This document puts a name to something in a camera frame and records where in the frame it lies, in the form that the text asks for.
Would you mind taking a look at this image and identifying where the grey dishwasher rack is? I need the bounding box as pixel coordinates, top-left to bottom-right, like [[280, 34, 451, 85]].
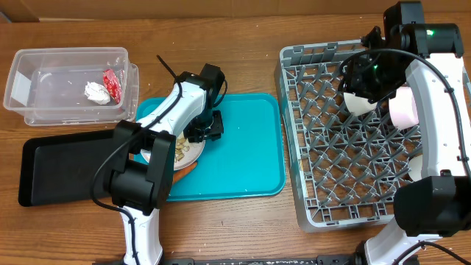
[[275, 40, 422, 233]]

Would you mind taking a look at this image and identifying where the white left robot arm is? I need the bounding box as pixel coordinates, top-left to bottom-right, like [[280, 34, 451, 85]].
[[91, 64, 227, 264]]

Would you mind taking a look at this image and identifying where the white cup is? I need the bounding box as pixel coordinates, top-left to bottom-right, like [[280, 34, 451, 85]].
[[408, 155, 423, 182]]

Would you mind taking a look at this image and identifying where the crumpled white paper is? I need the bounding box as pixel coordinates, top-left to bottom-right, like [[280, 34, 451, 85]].
[[84, 82, 110, 105]]

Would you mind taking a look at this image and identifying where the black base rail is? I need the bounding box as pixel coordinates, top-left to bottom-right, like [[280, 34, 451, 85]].
[[157, 249, 366, 265]]

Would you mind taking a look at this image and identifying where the black plastic bin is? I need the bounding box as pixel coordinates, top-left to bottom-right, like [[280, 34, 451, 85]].
[[18, 130, 113, 207]]

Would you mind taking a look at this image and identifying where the white plate with food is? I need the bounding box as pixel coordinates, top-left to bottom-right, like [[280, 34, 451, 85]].
[[140, 132, 206, 172]]

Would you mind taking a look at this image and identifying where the teal plastic tray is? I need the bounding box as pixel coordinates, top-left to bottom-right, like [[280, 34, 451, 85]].
[[132, 92, 287, 202]]

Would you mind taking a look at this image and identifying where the pale green bowl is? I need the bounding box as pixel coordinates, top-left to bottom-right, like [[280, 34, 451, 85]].
[[343, 92, 377, 116]]

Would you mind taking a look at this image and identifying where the orange carrot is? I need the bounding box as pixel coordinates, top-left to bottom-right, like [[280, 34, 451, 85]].
[[173, 161, 198, 184]]

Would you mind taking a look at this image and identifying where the clear plastic bin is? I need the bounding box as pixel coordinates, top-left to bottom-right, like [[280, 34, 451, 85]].
[[3, 47, 139, 126]]

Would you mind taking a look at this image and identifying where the red snack wrapper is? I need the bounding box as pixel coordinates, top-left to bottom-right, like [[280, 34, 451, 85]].
[[103, 69, 122, 104]]

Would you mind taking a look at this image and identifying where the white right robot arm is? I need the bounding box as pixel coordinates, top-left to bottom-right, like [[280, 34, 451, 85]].
[[339, 1, 470, 264]]

